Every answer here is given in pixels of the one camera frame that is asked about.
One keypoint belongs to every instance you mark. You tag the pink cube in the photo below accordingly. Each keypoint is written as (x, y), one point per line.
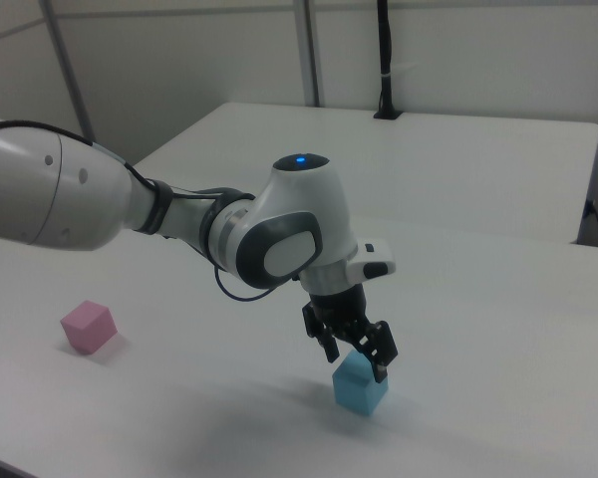
(87, 328)

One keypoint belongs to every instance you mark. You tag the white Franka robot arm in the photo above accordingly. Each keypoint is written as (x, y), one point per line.
(299, 219)

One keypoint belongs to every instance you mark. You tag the grey partition frame post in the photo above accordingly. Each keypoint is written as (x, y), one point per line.
(309, 50)
(70, 65)

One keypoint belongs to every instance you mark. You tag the black camera stand pole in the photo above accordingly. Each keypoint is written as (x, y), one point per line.
(386, 60)

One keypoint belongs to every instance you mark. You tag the blue cube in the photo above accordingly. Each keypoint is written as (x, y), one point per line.
(359, 391)

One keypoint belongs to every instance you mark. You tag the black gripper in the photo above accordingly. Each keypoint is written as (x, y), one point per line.
(340, 309)

